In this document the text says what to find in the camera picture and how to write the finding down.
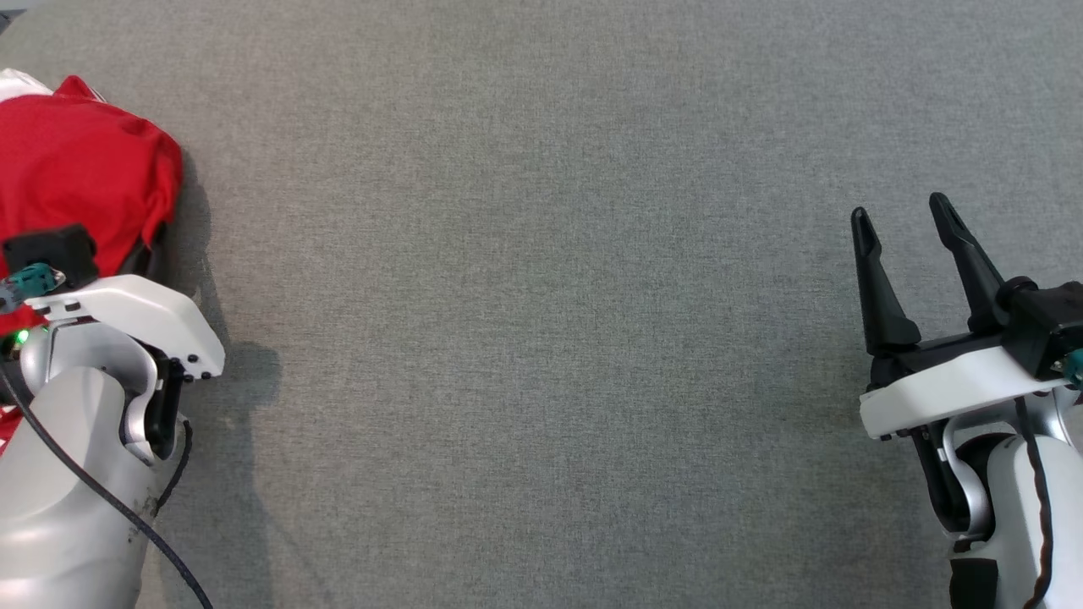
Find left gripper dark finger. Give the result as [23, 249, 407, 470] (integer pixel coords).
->
[118, 222, 170, 282]

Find left black cable teal plug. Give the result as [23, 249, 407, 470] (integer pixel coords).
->
[0, 262, 214, 609]

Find left thin black braided cable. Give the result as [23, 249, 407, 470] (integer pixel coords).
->
[155, 417, 195, 514]

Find right thin black braided cable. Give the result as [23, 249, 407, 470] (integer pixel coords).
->
[1014, 398, 1055, 609]

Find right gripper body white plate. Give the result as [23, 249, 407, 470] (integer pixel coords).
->
[859, 330, 1075, 442]

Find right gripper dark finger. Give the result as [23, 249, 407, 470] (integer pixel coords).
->
[850, 206, 923, 357]
[928, 192, 1013, 333]

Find thin black braided cable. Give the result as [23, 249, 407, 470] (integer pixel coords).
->
[1014, 398, 1055, 609]
[155, 417, 195, 514]

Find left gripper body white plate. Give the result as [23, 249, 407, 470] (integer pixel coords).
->
[38, 275, 226, 382]

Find red shorts with white stripes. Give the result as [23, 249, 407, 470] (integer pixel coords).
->
[0, 69, 184, 445]

